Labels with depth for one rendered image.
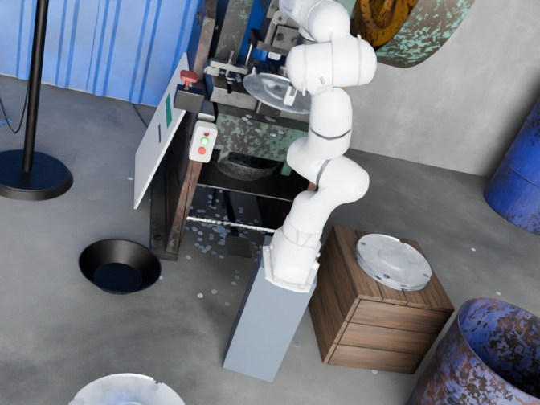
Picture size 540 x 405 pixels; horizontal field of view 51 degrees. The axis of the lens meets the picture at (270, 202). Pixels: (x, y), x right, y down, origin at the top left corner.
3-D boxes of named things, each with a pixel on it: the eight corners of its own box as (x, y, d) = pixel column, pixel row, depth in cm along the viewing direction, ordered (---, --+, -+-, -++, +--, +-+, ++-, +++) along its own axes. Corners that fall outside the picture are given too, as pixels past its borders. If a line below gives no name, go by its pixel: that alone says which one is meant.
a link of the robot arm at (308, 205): (331, 252, 160) (364, 179, 148) (280, 218, 167) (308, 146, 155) (349, 239, 169) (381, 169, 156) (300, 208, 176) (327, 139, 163)
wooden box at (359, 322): (414, 374, 216) (456, 309, 198) (322, 364, 206) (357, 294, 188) (383, 302, 249) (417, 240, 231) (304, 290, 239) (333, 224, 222)
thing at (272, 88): (279, 117, 184) (280, 115, 184) (227, 75, 199) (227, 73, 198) (335, 111, 204) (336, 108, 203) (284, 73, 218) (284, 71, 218)
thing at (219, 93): (318, 125, 224) (324, 112, 221) (209, 100, 211) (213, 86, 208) (303, 95, 249) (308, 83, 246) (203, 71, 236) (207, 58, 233)
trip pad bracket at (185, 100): (193, 141, 207) (205, 93, 197) (166, 137, 204) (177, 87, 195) (192, 134, 212) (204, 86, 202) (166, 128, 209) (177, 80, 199)
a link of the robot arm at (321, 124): (353, 140, 140) (360, 89, 125) (287, 141, 141) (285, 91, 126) (348, 83, 151) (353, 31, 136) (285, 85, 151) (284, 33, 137)
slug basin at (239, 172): (281, 194, 238) (288, 174, 233) (202, 181, 228) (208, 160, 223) (268, 155, 265) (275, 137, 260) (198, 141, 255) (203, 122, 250)
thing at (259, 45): (301, 67, 217) (306, 53, 214) (251, 54, 211) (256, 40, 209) (293, 52, 230) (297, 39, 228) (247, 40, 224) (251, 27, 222)
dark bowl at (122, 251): (157, 310, 203) (161, 296, 200) (71, 301, 195) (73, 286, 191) (157, 258, 228) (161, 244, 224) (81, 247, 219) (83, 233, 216)
